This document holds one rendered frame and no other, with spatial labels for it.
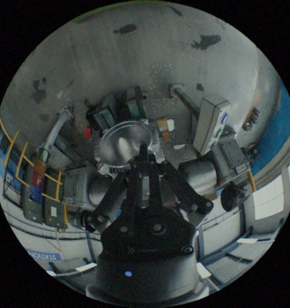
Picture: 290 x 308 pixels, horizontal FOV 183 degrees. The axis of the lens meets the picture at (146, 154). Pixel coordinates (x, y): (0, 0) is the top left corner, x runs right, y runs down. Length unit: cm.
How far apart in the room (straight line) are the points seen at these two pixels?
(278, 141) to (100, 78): 567
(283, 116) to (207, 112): 531
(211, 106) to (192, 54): 30
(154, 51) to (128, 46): 9
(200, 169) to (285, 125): 518
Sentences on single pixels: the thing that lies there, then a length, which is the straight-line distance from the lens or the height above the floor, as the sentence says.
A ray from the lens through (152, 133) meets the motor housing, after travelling 27.
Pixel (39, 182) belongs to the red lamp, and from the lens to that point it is 37.
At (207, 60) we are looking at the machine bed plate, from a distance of 51.
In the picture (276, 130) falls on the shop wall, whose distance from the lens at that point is 555.
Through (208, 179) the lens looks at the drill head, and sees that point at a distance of 61.
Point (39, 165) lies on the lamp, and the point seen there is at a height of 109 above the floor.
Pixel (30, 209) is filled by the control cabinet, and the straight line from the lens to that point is 332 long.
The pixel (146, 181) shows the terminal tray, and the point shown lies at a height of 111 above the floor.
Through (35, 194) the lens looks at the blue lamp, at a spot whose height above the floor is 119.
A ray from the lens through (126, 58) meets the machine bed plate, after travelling 40.
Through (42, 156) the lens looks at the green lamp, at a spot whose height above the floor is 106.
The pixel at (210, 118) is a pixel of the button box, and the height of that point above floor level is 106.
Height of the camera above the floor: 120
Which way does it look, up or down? 33 degrees down
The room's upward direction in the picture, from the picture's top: 171 degrees clockwise
